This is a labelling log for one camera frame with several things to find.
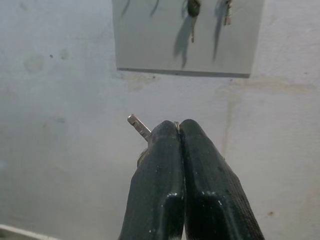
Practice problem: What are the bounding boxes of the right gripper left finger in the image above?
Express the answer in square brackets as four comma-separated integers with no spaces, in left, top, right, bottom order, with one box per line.
[118,119,187,240]

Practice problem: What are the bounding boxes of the small silver hanging key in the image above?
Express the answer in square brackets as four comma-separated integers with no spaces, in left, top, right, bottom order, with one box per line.
[222,0,235,27]

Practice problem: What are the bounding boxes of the key with dark green head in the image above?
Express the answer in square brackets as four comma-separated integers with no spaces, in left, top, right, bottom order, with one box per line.
[187,0,202,44]

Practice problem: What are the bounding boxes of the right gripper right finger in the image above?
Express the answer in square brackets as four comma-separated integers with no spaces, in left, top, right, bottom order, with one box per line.
[179,118,266,240]

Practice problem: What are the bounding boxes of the grey key hook board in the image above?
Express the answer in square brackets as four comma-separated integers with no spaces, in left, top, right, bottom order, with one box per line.
[111,0,266,79]

